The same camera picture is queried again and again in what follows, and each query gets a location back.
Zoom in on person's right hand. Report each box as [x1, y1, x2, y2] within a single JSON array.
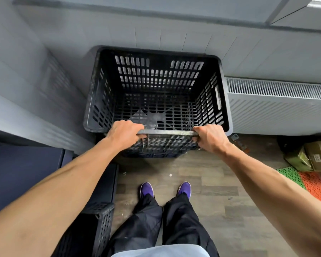
[[192, 124, 233, 156]]

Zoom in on person's left hand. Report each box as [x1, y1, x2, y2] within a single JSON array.
[[106, 120, 148, 152]]

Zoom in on black plastic crate rectangular slots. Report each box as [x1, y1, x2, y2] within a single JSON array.
[[83, 46, 233, 137]]

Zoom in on dark grey plastic crate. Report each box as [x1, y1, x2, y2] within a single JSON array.
[[52, 202, 116, 257]]

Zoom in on person's right forearm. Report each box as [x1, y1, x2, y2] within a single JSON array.
[[220, 143, 321, 257]]

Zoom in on person's left forearm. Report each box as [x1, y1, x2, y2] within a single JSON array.
[[0, 136, 123, 257]]

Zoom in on orange clear packet white tag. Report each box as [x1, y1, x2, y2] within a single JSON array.
[[231, 133, 250, 153]]

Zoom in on white torn paper sheet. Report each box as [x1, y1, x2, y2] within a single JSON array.
[[130, 109, 168, 129]]

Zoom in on purple right shoe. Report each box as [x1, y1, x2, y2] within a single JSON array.
[[177, 181, 192, 199]]

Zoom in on purple shoe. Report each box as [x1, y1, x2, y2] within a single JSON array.
[[177, 181, 192, 199], [139, 182, 155, 199]]

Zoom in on purple left shoe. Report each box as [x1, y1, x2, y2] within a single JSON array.
[[139, 182, 155, 199]]

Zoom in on black trousers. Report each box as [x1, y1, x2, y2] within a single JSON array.
[[104, 194, 220, 257]]

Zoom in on large brown cardboard box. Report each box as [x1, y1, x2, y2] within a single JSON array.
[[304, 138, 321, 172]]

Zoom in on dark blue metal shelf unit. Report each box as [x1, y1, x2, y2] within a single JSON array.
[[0, 128, 119, 220]]

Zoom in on orange green white floor mat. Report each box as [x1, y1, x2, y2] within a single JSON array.
[[277, 166, 321, 208]]

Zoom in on grey shirt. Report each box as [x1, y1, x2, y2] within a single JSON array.
[[109, 244, 210, 257]]

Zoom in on white wall radiator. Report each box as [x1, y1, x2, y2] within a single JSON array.
[[226, 77, 321, 136]]

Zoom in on window with grey frame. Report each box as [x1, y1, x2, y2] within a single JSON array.
[[266, 0, 321, 32]]

